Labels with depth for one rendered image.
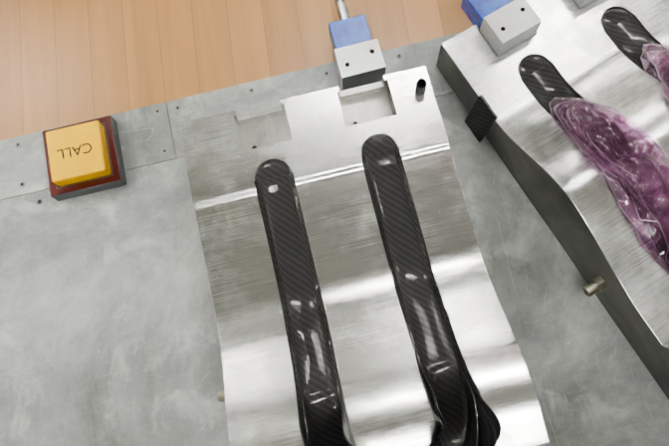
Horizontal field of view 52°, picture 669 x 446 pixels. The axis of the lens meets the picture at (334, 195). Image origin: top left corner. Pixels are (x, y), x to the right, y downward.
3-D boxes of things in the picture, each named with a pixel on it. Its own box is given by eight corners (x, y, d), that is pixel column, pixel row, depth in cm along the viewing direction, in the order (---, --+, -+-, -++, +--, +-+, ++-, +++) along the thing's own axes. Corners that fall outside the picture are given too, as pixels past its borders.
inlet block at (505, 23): (429, -22, 80) (434, -50, 75) (465, -42, 80) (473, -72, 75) (493, 66, 77) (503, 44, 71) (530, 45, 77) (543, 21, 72)
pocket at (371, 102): (335, 100, 74) (334, 86, 70) (384, 89, 74) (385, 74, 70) (346, 138, 73) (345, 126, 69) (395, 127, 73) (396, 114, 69)
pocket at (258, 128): (238, 123, 73) (231, 110, 70) (286, 111, 74) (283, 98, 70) (246, 162, 72) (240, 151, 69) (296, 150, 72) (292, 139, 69)
